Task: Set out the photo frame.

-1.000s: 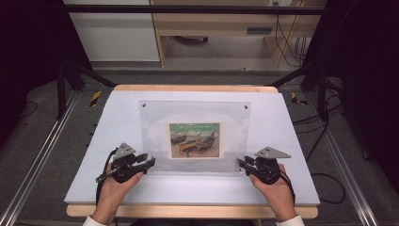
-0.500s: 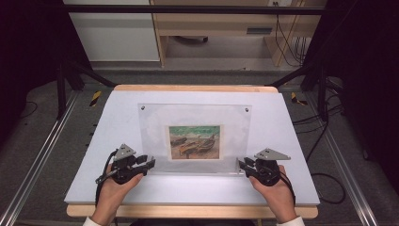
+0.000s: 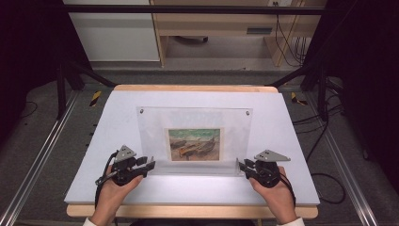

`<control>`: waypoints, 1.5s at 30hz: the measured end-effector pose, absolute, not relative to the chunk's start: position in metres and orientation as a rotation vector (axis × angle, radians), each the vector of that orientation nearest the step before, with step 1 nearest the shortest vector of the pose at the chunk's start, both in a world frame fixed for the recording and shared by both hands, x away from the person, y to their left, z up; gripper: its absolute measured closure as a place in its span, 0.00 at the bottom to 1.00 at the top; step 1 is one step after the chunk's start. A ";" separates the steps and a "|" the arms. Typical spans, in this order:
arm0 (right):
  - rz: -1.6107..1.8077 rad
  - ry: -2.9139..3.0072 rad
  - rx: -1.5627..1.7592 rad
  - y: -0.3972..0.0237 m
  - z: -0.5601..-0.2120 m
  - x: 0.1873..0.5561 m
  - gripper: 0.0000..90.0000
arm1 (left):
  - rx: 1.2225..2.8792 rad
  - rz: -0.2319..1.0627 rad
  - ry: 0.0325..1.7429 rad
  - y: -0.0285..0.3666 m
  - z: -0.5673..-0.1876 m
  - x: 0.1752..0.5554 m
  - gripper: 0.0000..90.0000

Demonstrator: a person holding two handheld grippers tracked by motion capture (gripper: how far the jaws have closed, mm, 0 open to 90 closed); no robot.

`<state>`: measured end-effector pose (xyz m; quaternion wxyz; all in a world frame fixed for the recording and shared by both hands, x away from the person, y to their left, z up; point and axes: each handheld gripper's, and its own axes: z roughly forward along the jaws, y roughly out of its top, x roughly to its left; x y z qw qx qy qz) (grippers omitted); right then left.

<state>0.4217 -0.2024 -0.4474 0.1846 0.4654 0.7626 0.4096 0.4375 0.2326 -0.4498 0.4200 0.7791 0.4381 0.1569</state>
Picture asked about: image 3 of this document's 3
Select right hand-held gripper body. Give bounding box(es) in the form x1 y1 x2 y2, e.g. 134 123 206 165
249 149 292 189

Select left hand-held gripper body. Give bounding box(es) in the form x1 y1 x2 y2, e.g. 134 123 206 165
95 144 147 187

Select clear acrylic photo frame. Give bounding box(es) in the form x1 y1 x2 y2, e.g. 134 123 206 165
136 105 254 177

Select person's right hand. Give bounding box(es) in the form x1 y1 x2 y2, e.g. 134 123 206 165
248 166 298 225

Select person's left hand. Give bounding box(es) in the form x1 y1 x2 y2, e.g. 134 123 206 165
89 164 144 226

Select painting print card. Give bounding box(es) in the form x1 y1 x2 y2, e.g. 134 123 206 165
165 126 225 163

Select wooden table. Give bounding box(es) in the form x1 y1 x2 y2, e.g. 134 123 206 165
66 84 320 220

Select white foam mat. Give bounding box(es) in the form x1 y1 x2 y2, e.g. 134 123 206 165
63 89 321 207

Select yellow black floor tape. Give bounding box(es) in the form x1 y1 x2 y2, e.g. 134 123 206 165
88 89 104 108

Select yellow clamp right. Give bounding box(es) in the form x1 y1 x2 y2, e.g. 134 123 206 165
290 91 309 106

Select black metal stand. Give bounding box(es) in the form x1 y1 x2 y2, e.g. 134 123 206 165
56 58 118 121
268 60 331 122

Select white cabinet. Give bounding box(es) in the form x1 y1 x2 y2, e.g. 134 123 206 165
63 0 161 63

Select dark object under desk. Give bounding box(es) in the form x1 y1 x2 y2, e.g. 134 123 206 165
173 35 210 45

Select grey desk label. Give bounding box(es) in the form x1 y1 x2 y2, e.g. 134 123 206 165
246 26 274 36

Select light wooden desk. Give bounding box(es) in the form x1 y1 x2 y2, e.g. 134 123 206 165
150 0 327 69

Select black curtain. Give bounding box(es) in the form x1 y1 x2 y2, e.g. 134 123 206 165
309 0 399 196
0 0 95 149

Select black horizontal crossbar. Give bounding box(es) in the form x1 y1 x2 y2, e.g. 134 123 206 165
61 4 327 16

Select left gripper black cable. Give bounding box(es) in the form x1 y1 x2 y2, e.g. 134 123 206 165
93 152 120 209

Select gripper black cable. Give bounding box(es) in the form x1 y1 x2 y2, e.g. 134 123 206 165
278 171 297 209
93 152 120 209

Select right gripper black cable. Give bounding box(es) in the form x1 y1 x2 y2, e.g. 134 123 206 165
278 171 297 209

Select straight black floor cables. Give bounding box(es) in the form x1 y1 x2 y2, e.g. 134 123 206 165
292 103 343 135

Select looped black floor cable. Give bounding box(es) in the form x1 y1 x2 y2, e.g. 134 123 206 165
305 121 347 205

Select aluminium floor rail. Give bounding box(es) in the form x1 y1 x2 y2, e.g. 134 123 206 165
305 92 381 226
0 90 80 226

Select thin black floor cable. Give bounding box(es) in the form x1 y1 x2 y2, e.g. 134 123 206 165
19 100 39 121

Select hanging black cables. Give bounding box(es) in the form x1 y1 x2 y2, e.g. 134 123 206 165
272 1 311 68

